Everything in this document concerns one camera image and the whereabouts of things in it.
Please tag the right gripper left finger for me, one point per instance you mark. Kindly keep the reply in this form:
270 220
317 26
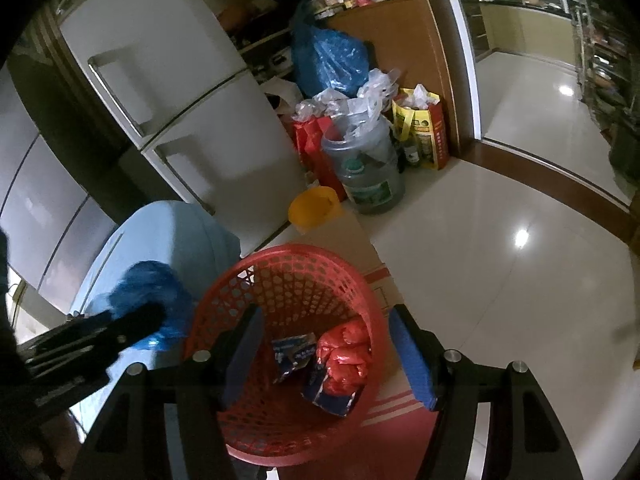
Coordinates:
242 345

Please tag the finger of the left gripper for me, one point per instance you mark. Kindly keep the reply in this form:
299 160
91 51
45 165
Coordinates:
108 330

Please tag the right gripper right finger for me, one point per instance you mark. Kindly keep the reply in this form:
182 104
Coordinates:
421 355

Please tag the red plastic bag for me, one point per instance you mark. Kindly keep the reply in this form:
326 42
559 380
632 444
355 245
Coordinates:
344 351

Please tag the blue foil sachet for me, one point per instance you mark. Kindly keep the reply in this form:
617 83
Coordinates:
293 353

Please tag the metal kitchen rack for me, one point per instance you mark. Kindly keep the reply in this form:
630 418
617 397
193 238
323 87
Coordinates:
608 77

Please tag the red plastic mesh basket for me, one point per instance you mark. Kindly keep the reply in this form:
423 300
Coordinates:
283 416

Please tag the blue round table cloth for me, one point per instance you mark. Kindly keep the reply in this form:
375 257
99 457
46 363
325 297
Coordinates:
167 252

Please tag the grey drawer cabinet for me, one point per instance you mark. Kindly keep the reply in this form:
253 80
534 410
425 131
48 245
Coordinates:
55 229

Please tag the cardboard box on floor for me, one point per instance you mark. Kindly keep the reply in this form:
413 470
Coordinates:
346 237

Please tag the yellow plastic bucket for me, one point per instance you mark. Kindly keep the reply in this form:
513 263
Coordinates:
313 208

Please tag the large clear water jug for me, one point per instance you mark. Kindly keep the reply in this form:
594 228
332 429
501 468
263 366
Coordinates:
365 161

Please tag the silver two-door refrigerator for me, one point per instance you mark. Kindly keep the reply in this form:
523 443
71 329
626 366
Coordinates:
172 79

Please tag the red shopping bag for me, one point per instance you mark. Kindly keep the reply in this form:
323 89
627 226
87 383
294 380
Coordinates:
308 138

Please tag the yellow shopping bag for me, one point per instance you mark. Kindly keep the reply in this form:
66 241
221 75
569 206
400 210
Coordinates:
419 127

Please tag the white plastic bags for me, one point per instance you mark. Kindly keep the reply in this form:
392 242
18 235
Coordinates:
372 99

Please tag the large blue plastic bag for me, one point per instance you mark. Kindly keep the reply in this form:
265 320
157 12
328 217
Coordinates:
326 58

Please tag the wooden shelf unit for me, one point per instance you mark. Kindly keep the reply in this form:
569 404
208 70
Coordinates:
403 34

